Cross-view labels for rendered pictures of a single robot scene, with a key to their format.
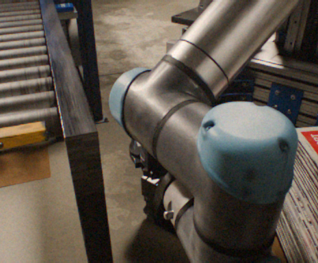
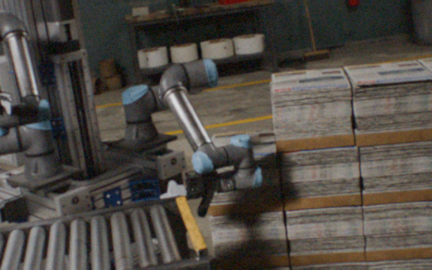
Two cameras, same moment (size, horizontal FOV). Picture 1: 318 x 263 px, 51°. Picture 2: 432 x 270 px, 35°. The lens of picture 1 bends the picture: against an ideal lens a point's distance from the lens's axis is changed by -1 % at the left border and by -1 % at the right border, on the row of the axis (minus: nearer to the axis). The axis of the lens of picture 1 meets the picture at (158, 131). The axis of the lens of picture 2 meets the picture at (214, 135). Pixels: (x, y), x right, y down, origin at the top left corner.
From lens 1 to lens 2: 2.27 m
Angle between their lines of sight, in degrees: 73
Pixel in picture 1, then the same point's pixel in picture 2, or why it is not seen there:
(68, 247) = not seen: outside the picture
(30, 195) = not seen: outside the picture
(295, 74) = (112, 179)
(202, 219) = (247, 162)
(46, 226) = not seen: outside the picture
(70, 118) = (168, 200)
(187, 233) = (240, 178)
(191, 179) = (242, 154)
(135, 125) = (218, 160)
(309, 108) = (125, 193)
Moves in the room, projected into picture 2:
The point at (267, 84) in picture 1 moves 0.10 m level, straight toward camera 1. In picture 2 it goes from (100, 195) to (121, 197)
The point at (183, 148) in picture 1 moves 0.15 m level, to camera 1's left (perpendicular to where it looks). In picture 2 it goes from (236, 151) to (231, 164)
